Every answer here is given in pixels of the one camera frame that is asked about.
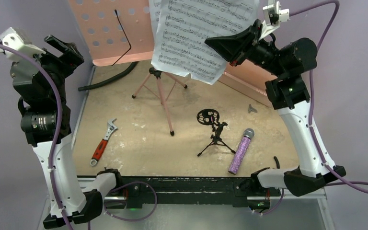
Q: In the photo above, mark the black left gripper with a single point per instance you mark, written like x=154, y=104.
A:
x=70, y=61

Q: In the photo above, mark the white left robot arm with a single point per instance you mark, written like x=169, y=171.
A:
x=69, y=203

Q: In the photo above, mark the aluminium frame rail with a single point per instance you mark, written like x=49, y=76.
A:
x=319, y=194

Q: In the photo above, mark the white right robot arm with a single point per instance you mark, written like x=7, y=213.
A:
x=316, y=168

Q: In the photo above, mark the small grey metal clip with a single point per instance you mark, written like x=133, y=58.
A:
x=251, y=109

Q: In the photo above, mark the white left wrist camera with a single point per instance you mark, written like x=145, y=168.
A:
x=17, y=39

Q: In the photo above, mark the black handled pliers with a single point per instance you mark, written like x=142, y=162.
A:
x=277, y=162

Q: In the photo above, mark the pink translucent storage box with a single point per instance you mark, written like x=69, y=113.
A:
x=248, y=79

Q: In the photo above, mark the orange handled cutter tool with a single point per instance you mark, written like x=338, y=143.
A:
x=111, y=128

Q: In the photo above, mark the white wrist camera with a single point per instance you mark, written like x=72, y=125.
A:
x=17, y=39
x=273, y=17

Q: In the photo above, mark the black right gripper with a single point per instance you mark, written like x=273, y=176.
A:
x=246, y=44

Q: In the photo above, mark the sheet music paper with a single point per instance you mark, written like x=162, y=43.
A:
x=154, y=10
x=183, y=27

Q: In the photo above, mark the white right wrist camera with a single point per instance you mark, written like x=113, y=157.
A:
x=273, y=17

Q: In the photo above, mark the black mini microphone tripod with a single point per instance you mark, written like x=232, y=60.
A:
x=210, y=117

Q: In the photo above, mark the purple glitter microphone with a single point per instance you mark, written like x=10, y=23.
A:
x=241, y=150

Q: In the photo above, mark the pink folding music stand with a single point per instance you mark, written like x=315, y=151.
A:
x=115, y=31

